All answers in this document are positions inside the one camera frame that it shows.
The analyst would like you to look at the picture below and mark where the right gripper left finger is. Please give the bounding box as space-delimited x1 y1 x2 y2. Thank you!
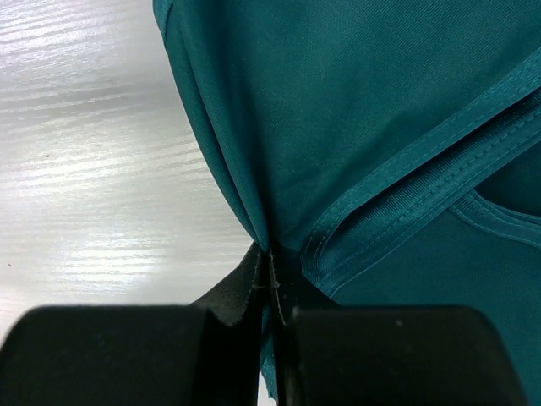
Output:
1 246 265 405

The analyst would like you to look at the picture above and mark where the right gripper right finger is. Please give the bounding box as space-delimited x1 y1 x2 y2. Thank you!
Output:
269 253 527 405

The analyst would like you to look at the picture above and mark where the teal cloth napkin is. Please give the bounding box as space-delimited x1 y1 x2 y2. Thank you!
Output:
153 1 540 405

